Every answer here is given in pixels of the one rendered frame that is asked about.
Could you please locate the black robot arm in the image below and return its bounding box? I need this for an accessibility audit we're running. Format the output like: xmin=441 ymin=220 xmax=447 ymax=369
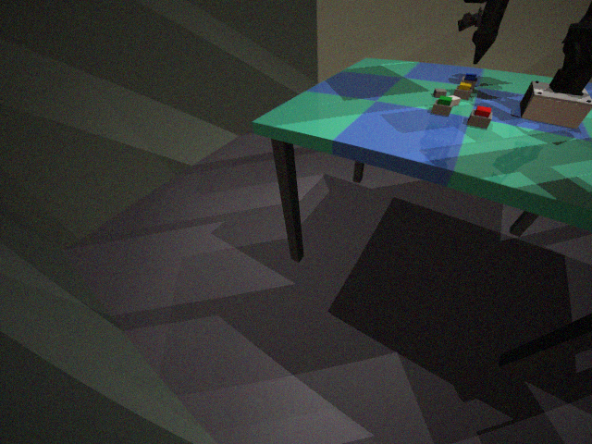
xmin=458 ymin=0 xmax=592 ymax=96

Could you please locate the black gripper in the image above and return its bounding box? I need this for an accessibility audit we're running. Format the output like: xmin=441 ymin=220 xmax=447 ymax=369
xmin=472 ymin=4 xmax=508 ymax=64

